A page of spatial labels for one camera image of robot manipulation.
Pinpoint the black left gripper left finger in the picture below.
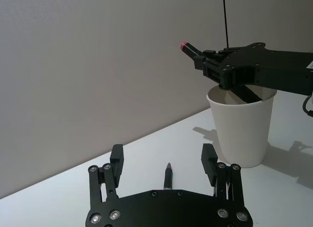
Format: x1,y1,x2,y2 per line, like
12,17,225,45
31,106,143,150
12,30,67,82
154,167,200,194
87,144,125,224

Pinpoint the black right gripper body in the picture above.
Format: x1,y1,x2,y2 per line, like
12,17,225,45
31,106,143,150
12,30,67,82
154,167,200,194
220,43,313,96

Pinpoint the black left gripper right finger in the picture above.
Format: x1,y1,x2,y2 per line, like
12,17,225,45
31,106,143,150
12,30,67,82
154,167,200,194
201,143,250,224

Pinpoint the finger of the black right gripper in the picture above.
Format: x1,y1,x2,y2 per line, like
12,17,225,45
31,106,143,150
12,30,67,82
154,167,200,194
194,56,237,90
203,46,248,60

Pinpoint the black marker with red end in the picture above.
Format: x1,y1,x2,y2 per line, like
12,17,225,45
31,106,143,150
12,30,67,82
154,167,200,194
179,41,264,103

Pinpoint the white paper cup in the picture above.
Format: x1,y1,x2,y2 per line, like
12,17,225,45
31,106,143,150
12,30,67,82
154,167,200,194
205,84,278,169

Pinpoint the black pen with silver band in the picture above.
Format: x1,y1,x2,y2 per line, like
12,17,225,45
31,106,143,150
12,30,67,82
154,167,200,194
163,162,174,191

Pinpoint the thin black hanging cable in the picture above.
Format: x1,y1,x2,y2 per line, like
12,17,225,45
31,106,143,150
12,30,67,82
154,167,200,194
222,0,229,48

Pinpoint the thin dark gripper cable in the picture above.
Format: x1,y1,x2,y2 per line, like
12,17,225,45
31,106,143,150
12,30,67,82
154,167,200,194
302,94,313,118

